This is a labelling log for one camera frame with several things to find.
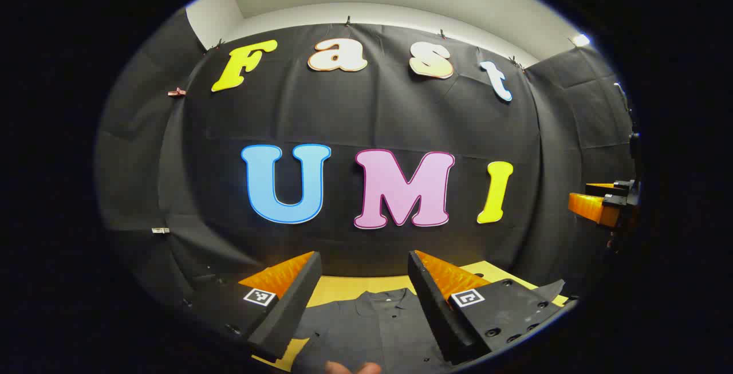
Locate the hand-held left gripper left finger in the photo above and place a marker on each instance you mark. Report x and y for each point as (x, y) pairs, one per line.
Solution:
(289, 305)

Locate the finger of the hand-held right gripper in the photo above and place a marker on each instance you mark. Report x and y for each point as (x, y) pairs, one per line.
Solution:
(590, 207)
(601, 188)

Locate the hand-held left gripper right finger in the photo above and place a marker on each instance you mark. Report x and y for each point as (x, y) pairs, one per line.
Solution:
(432, 311)

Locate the dark grey shirt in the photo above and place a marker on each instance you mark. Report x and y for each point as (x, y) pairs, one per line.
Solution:
(372, 328)

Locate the white cloth clip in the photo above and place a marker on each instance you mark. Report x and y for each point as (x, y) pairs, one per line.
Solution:
(161, 230)

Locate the small ceiling light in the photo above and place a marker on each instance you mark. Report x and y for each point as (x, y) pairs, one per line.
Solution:
(580, 40)

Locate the black backdrop cloth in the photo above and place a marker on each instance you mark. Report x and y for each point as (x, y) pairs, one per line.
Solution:
(355, 110)

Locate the pink cloth clip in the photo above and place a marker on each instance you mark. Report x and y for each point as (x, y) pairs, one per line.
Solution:
(176, 93)

